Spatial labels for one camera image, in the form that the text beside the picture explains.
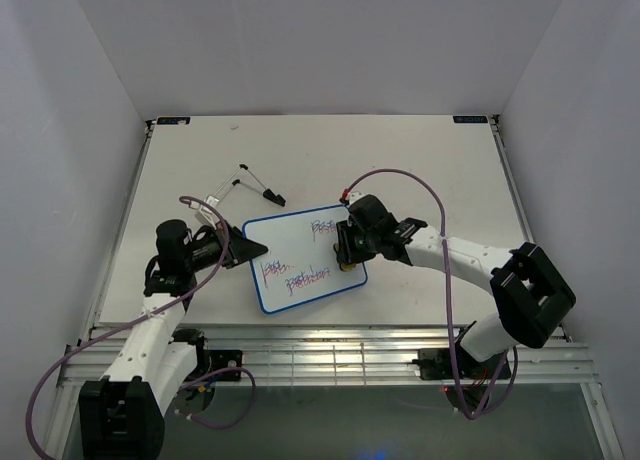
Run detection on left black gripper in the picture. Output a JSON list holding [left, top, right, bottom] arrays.
[[185, 220, 270, 272]]

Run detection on blue framed whiteboard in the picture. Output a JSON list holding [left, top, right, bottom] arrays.
[[242, 204, 368, 315]]

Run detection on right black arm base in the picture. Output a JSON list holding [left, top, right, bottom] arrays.
[[412, 348, 511, 380]]

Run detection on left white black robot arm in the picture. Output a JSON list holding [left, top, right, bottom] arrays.
[[79, 219, 268, 459]]

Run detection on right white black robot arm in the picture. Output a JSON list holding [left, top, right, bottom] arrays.
[[334, 193, 576, 377]]

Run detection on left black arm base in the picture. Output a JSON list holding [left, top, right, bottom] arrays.
[[187, 349, 243, 380]]

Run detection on left corner label sticker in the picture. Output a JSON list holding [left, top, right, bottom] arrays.
[[156, 117, 191, 126]]

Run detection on corner label sticker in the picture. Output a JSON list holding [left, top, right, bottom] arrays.
[[156, 117, 191, 126], [453, 115, 488, 124]]

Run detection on right corner label sticker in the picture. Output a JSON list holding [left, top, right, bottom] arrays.
[[453, 115, 488, 124]]

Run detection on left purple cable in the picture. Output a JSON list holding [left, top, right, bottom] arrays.
[[24, 195, 257, 460]]

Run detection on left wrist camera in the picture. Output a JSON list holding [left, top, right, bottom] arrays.
[[190, 195, 219, 226]]

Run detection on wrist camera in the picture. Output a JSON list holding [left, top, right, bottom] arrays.
[[339, 188, 363, 208], [190, 195, 219, 226]]

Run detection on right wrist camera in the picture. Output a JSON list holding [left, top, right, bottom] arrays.
[[339, 188, 363, 208]]

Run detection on black wire easel stand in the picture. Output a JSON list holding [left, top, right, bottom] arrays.
[[205, 163, 286, 207]]

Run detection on aluminium frame rail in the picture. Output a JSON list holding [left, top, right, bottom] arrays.
[[57, 324, 596, 389]]

